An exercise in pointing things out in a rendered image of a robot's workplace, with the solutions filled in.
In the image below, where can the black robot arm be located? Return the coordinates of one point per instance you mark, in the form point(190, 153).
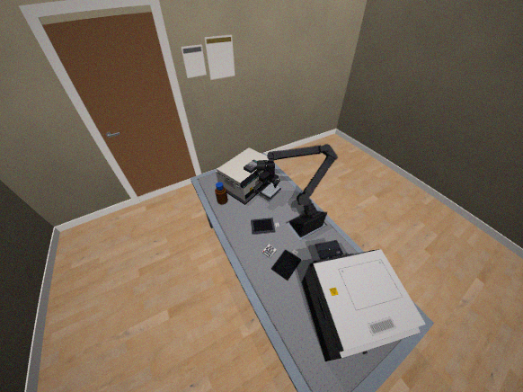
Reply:
point(302, 198)

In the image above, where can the brown bottle with blue cap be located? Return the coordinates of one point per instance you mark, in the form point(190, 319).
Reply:
point(221, 193)

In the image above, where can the white multi-well plate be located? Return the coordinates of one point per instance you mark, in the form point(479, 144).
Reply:
point(270, 190)

